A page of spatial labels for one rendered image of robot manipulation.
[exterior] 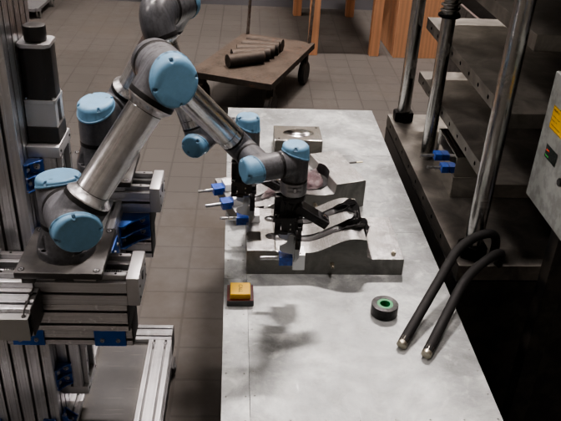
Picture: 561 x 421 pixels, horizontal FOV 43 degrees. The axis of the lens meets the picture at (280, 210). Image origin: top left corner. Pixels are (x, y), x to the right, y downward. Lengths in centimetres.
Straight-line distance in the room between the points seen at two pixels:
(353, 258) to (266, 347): 45
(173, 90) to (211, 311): 190
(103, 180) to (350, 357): 82
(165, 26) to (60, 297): 80
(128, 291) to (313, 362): 53
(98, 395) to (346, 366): 110
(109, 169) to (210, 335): 169
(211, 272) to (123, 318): 168
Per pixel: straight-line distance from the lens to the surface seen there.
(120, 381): 279
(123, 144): 169
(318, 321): 210
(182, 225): 405
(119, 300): 198
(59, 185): 183
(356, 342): 204
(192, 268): 369
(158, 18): 208
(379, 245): 235
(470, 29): 322
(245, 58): 548
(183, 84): 165
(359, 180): 262
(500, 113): 227
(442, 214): 274
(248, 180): 188
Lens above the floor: 212
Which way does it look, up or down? 30 degrees down
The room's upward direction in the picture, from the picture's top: 3 degrees clockwise
